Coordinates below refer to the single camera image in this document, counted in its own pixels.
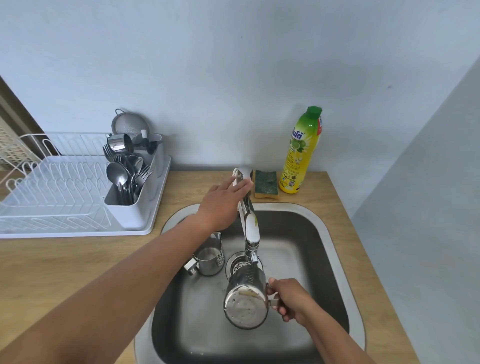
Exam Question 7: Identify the white wire dish rack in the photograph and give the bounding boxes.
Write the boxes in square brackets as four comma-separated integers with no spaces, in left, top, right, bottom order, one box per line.
[0,132,118,232]

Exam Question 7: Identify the bunch of steel cutlery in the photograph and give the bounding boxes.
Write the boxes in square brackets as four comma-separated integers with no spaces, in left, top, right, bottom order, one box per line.
[102,144,155,206]

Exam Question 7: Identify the white cutlery holder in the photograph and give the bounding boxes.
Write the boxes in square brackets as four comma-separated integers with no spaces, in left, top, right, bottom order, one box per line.
[104,134,166,230]

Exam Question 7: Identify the brown window frame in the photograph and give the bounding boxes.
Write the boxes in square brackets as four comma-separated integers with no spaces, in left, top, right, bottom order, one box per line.
[0,75,61,172]

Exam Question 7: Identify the steel mesh strainer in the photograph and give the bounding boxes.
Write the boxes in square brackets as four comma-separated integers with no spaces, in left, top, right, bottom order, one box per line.
[111,108,151,142]

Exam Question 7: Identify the small shiny steel cup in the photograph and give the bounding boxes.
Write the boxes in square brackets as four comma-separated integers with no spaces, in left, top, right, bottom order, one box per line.
[106,133,135,154]

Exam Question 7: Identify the person's left forearm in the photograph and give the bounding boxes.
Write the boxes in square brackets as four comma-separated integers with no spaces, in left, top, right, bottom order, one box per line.
[0,213,223,364]

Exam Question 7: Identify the steel sink drain strainer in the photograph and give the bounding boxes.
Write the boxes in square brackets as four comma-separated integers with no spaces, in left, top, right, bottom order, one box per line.
[225,251,264,282]

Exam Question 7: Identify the green and yellow sponge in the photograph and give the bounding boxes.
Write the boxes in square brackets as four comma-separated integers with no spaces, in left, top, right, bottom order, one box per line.
[253,170,280,200]

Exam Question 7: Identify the chrome sink faucet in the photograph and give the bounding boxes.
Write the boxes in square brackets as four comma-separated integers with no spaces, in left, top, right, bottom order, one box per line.
[232,167,264,275]

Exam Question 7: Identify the yellow dish soap bottle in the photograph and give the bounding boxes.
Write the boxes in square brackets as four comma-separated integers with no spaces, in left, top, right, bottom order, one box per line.
[278,106,323,195]

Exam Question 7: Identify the black utensil with white handle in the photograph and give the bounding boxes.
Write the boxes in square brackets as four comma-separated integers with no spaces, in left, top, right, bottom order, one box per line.
[133,129,164,155]

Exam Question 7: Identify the steel mug with spout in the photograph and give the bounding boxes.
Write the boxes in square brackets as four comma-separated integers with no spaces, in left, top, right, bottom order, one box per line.
[183,232,226,277]

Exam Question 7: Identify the white drainer tray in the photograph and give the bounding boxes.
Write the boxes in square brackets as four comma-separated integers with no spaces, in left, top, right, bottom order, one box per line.
[0,155,172,240]

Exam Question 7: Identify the person's right hand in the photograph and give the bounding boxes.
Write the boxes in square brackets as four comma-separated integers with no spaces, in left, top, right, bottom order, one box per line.
[267,277,320,327]

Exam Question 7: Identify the person's right forearm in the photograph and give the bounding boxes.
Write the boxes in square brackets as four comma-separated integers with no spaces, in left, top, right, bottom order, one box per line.
[298,303,376,364]

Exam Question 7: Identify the stainless steel sink basin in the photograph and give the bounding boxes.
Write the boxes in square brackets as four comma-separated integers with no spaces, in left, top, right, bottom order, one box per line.
[134,202,367,364]

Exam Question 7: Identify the person's left hand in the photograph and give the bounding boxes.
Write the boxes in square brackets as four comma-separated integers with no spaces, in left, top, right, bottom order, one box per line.
[197,175,255,234]

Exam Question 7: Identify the dented steel mug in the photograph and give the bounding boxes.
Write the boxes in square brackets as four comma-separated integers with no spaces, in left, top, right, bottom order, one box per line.
[223,268,280,331]

